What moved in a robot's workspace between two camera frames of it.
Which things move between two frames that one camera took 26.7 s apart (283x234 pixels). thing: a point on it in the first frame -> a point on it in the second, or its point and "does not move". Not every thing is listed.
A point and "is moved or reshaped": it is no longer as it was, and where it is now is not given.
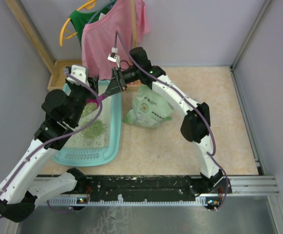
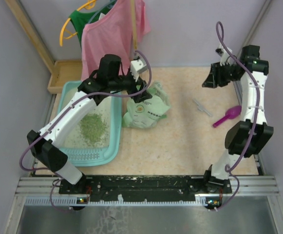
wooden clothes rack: [56, 78] does not move
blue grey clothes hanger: [108, 5] does not move
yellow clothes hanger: [89, 6] does not move
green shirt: [79, 19] does not move
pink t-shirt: [121, 25] does not move
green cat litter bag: [149, 109] is moved or reshaped
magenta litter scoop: [88, 100] is moved or reshaped
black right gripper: [117, 85] -> [214, 79]
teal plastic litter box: [97, 141] does not move
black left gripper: [93, 83] -> [140, 82]
